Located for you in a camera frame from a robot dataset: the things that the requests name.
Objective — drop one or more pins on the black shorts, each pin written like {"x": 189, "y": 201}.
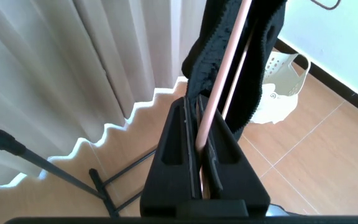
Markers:
{"x": 259, "y": 62}

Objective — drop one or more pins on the white laundry basket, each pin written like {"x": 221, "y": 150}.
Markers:
{"x": 287, "y": 81}

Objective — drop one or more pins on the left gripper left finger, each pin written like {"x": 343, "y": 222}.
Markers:
{"x": 169, "y": 186}

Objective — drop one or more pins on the white printed garment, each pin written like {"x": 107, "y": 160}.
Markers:
{"x": 272, "y": 109}

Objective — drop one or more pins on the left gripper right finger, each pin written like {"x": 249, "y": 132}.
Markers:
{"x": 244, "y": 186}

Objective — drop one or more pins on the beige curtain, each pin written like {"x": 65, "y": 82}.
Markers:
{"x": 57, "y": 62}

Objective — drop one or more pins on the black clothes rack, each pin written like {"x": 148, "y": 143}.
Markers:
{"x": 2, "y": 140}

